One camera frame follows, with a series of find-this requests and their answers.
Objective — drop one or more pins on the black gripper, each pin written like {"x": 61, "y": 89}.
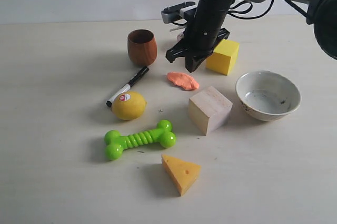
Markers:
{"x": 203, "y": 33}

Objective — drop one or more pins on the orange putty blob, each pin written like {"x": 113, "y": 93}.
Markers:
{"x": 183, "y": 80}

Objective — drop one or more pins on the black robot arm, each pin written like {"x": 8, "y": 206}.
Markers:
{"x": 319, "y": 13}

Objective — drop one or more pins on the pink toy cake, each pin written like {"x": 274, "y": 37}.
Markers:
{"x": 180, "y": 36}

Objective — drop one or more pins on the yellow foam cube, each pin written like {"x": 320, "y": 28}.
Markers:
{"x": 223, "y": 57}

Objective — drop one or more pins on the brown wooden cup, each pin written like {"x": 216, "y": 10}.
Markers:
{"x": 142, "y": 47}

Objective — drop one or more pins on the light wooden cube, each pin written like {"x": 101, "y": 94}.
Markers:
{"x": 209, "y": 109}

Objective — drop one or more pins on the yellow lemon with sticker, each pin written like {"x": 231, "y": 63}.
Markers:
{"x": 129, "y": 105}

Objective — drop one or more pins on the white ceramic bowl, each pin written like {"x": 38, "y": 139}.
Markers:
{"x": 267, "y": 96}

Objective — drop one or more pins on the black white marker pen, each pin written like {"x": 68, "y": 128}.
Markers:
{"x": 128, "y": 85}

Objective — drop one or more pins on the green toy bone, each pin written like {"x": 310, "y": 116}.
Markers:
{"x": 117, "y": 143}

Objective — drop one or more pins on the yellow toy cheese wedge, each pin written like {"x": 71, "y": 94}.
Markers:
{"x": 182, "y": 173}

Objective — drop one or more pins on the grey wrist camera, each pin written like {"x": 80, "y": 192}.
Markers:
{"x": 174, "y": 13}

